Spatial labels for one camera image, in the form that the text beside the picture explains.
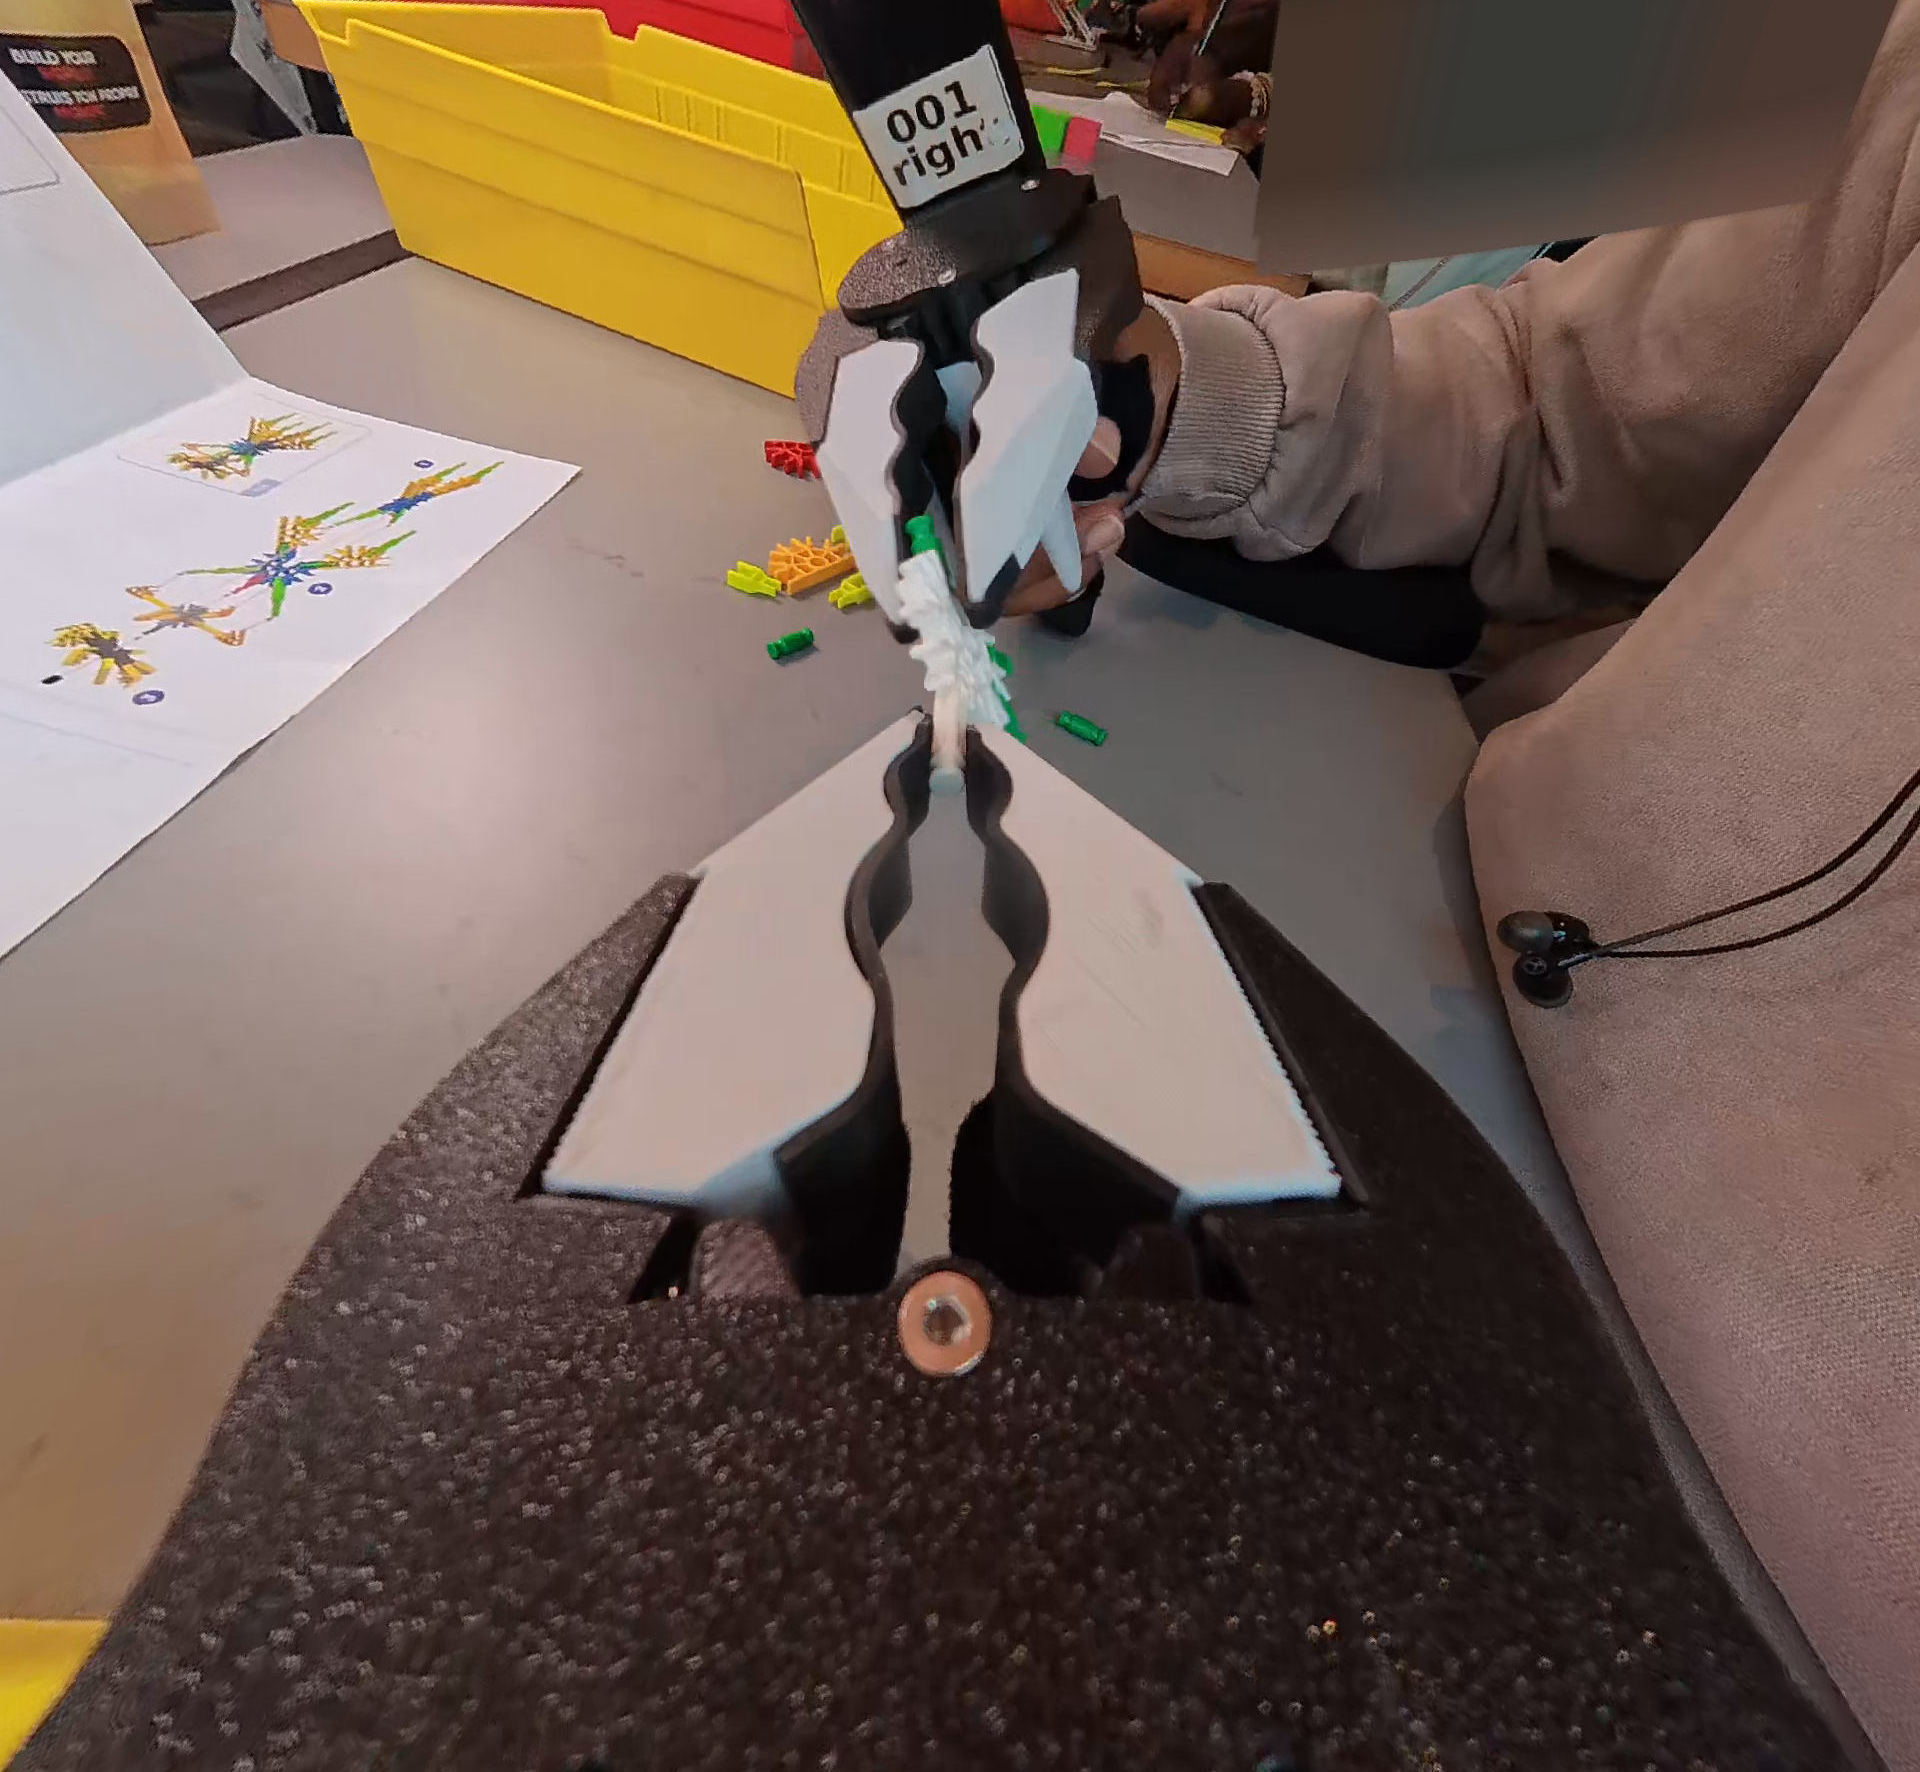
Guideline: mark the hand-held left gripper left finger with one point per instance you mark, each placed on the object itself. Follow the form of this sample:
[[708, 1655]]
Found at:
[[705, 1036]]

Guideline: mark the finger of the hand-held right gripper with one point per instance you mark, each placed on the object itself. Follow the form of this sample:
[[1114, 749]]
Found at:
[[1035, 408], [859, 438]]

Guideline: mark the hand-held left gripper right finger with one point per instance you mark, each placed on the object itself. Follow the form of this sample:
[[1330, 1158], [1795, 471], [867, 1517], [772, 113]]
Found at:
[[1169, 1036]]

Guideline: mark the red block connector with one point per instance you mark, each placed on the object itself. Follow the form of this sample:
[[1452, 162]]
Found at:
[[790, 457]]

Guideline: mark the yellow half-round connector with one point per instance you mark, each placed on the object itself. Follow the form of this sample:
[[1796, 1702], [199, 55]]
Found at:
[[809, 560]]

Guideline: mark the white snowflake connector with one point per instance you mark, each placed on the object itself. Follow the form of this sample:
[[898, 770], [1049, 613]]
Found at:
[[936, 632]]

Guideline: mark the white rod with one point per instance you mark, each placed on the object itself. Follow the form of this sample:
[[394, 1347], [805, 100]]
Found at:
[[949, 753]]

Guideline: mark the yellow plastic bin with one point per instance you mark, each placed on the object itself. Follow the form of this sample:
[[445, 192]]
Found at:
[[39, 1675], [524, 198]]

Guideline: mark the person's right forearm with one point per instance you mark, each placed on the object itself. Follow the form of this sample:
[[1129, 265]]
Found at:
[[1501, 421]]

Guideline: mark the grey desk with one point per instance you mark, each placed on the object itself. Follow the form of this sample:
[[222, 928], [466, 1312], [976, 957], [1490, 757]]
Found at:
[[451, 901]]

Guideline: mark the green cube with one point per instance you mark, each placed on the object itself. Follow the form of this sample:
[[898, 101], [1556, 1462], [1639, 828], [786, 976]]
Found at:
[[1046, 132]]

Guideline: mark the red cube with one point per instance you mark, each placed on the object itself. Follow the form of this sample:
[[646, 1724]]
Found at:
[[1084, 143]]

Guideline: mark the neighbouring grey table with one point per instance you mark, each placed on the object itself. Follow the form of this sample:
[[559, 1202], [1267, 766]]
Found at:
[[287, 198]]

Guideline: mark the folded paper instruction sheet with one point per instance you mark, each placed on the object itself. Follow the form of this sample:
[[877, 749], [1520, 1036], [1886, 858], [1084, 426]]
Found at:
[[225, 602]]

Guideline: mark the printed toy set box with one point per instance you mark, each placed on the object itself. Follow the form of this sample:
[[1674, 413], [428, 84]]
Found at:
[[89, 2]]

